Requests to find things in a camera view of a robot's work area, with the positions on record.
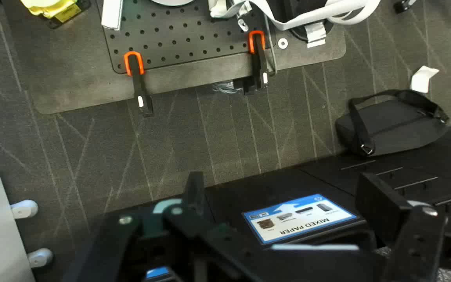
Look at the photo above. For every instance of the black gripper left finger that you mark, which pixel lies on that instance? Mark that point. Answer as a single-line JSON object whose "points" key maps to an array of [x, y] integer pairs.
{"points": [[125, 251]]}

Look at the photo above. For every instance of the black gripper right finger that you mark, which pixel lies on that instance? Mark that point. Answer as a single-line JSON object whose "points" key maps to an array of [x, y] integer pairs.
{"points": [[413, 244]]}

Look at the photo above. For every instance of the black shoulder bag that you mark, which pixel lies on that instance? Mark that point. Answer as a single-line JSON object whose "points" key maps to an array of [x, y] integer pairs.
{"points": [[391, 125]]}

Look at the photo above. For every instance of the black counter cabinet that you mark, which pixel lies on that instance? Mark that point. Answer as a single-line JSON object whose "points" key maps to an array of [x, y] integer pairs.
{"points": [[288, 182]]}

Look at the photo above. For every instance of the blue label with up arrow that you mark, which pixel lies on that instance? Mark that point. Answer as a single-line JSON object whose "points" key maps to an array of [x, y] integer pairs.
{"points": [[156, 273]]}

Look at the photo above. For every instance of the blue label with down arrow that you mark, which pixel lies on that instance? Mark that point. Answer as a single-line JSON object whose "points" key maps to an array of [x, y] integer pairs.
{"points": [[297, 216]]}

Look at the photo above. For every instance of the small white paper tag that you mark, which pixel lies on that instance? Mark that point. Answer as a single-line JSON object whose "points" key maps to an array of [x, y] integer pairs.
{"points": [[423, 78]]}

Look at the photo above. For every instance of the orange black spring clamp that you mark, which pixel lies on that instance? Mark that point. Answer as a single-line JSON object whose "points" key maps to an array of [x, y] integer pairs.
{"points": [[138, 78], [257, 56]]}

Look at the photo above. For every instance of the perforated metal board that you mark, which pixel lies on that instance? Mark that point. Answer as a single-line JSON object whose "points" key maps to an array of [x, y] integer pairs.
{"points": [[78, 72]]}

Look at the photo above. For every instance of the small white block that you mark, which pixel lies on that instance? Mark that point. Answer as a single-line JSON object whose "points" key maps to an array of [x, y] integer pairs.
{"points": [[111, 13]]}

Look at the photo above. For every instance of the small black foot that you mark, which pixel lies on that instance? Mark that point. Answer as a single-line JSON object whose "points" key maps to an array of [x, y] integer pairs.
{"points": [[404, 5]]}

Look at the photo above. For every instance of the yellow object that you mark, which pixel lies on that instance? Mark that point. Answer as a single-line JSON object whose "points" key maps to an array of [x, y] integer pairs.
{"points": [[53, 9]]}

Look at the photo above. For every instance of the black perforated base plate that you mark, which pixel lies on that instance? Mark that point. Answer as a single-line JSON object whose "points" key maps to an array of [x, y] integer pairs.
{"points": [[183, 36]]}

